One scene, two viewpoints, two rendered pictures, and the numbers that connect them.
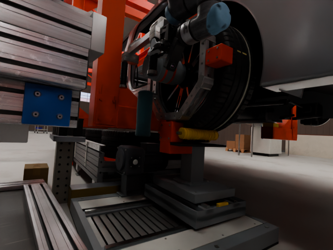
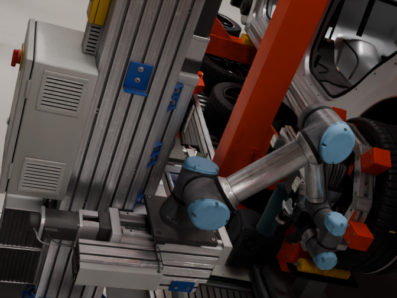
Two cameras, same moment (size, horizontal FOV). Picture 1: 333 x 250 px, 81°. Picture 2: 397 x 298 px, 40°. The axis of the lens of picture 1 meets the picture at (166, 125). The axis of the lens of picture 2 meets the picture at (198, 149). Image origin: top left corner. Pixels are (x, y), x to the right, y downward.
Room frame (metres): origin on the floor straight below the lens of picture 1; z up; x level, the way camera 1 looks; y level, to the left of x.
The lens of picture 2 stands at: (-1.10, -0.02, 1.86)
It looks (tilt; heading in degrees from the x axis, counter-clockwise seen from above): 27 degrees down; 15
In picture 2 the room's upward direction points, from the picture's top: 22 degrees clockwise
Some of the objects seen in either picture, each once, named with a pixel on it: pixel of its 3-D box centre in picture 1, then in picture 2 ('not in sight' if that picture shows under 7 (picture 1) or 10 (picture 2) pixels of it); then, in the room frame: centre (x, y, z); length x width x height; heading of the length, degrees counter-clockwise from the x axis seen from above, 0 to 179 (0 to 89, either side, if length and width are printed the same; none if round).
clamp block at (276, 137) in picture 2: (130, 58); (282, 142); (1.11, 0.24, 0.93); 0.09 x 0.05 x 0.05; 123
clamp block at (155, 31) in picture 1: (160, 36); (305, 186); (0.83, 0.05, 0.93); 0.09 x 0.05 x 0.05; 123
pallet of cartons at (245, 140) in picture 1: (241, 143); not in sight; (7.36, -2.87, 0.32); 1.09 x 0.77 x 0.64; 128
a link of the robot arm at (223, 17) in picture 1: (209, 21); (322, 252); (0.58, -0.11, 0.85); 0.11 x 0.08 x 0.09; 39
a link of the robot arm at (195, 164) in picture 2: not in sight; (197, 179); (0.37, 0.35, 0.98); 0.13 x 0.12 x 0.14; 39
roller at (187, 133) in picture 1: (199, 134); (323, 268); (1.04, -0.18, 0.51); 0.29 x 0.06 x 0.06; 123
